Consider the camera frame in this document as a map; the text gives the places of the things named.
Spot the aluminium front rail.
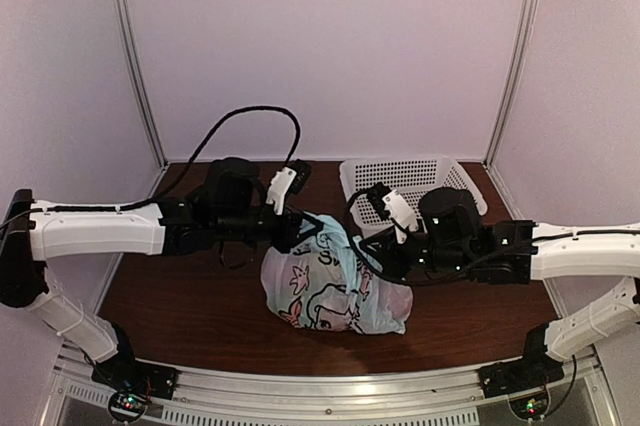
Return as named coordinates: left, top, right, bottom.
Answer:
left=49, top=340, right=609, bottom=426

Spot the light blue printed plastic bag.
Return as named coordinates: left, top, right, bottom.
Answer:
left=261, top=215, right=413, bottom=335

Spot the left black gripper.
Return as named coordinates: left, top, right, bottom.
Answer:
left=214, top=202, right=323, bottom=253

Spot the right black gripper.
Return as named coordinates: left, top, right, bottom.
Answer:
left=361, top=224, right=474, bottom=284

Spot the right aluminium corner post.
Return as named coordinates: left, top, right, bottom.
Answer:
left=482, top=0, right=546, bottom=167

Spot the right black braided cable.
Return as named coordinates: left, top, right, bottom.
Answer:
left=346, top=188, right=451, bottom=287

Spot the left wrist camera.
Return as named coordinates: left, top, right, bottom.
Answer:
left=266, top=159, right=312, bottom=216

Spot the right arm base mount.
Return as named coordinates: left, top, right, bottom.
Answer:
left=477, top=358, right=564, bottom=422

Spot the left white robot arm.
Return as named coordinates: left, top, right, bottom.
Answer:
left=1, top=157, right=323, bottom=390

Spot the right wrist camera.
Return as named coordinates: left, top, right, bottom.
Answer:
left=365, top=183, right=419, bottom=244

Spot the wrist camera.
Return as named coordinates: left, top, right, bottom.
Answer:
left=266, top=159, right=312, bottom=216
left=365, top=183, right=419, bottom=244

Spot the left aluminium corner post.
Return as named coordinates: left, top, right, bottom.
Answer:
left=113, top=0, right=168, bottom=169

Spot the white perforated plastic basket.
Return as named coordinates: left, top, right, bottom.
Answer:
left=339, top=154, right=488, bottom=221

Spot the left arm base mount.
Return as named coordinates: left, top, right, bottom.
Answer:
left=91, top=361, right=178, bottom=424

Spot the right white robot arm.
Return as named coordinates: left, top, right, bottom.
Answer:
left=355, top=183, right=639, bottom=388

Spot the aluminium corner post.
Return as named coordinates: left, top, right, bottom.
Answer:
left=113, top=0, right=168, bottom=169
left=482, top=0, right=546, bottom=167

